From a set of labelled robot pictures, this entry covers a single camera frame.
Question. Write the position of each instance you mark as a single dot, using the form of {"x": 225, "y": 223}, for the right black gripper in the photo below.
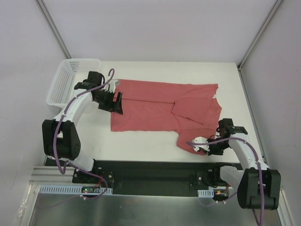
{"x": 214, "y": 148}

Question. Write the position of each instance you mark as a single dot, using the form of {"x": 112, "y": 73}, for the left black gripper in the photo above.
{"x": 112, "y": 101}

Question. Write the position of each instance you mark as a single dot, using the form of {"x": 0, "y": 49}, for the pink t shirt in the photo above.
{"x": 189, "y": 110}

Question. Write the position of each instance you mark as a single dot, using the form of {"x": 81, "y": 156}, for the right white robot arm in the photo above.
{"x": 257, "y": 182}

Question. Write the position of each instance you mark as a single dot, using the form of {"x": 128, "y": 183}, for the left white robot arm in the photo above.
{"x": 60, "y": 138}

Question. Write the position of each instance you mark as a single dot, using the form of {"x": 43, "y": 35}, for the white plastic basket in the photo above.
{"x": 69, "y": 73}

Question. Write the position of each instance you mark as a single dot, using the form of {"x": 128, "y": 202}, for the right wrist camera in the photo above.
{"x": 200, "y": 144}

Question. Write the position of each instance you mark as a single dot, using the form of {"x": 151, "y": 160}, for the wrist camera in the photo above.
{"x": 112, "y": 85}
{"x": 200, "y": 144}

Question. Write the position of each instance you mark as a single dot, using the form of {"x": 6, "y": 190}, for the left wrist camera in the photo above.
{"x": 112, "y": 85}

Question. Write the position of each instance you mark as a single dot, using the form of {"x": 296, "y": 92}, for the right white cable duct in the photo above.
{"x": 209, "y": 193}

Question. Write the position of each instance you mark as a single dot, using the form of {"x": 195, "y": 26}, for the white cable duct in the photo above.
{"x": 209, "y": 193}
{"x": 76, "y": 190}

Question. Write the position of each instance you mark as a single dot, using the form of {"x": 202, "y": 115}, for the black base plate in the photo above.
{"x": 178, "y": 179}

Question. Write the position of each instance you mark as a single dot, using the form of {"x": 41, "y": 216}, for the aluminium rail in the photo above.
{"x": 50, "y": 174}

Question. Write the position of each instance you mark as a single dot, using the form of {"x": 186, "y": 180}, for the left white cable duct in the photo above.
{"x": 76, "y": 190}

